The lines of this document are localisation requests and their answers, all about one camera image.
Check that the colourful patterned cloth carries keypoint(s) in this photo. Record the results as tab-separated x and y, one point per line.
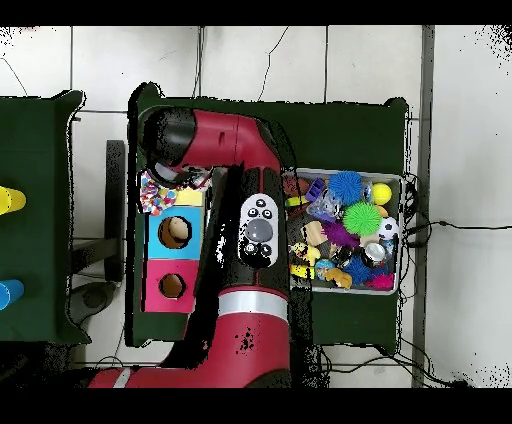
158	198

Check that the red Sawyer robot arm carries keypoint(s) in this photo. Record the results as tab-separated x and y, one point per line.
248	344

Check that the wooden box with three holes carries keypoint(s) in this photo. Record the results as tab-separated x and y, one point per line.
160	248

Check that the shallow metal mesh bin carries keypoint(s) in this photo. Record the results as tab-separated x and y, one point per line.
352	291

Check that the yellow duck plush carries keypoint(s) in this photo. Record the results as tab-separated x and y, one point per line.
308	252

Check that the yellow cheese wedge toy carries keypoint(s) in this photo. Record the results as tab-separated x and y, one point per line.
304	272

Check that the purple spiky ball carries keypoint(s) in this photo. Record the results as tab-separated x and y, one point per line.
340	234

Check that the large blue spiky ball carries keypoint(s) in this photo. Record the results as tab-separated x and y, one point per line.
346	187

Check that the brown teddy bear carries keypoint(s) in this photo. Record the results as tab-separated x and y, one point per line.
339	277

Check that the large green spiky ball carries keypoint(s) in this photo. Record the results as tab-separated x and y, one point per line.
362	218

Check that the dark green tablecloth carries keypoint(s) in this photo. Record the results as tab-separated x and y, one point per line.
340	132
36	140

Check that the small blue spiky ball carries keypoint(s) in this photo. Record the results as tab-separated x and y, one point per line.
357	271

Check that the plain yellow ball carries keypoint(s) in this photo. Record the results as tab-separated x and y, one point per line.
382	194

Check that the small soccer ball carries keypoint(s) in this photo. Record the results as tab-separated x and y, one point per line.
388	228

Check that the black upright panel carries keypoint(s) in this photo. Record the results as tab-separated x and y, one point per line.
115	200

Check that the pink spiky ball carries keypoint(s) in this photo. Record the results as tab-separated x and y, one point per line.
380	281

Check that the grey round floor base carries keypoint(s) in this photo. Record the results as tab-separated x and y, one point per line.
94	298

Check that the yellow plastic cup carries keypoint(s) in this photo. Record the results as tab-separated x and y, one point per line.
14	200

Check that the blue plastic cup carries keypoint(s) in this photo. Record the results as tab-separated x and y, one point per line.
12	292

